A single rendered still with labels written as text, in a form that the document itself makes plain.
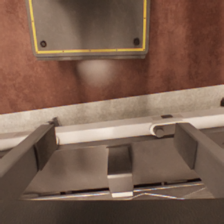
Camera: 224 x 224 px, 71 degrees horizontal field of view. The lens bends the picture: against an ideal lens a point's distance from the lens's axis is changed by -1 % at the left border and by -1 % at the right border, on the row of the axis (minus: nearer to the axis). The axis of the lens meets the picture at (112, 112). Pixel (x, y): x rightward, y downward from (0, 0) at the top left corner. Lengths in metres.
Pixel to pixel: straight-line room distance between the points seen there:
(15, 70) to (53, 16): 0.65
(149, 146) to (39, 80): 1.15
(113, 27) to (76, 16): 0.22
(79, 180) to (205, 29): 1.36
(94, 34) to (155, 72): 0.60
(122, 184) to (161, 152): 0.19
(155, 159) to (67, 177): 0.30
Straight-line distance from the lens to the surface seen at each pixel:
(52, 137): 0.17
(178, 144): 0.17
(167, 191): 0.60
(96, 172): 0.58
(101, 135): 0.55
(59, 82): 1.41
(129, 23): 1.03
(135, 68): 1.34
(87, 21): 1.04
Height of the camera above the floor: 1.33
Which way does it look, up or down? 73 degrees down
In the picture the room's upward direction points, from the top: 178 degrees counter-clockwise
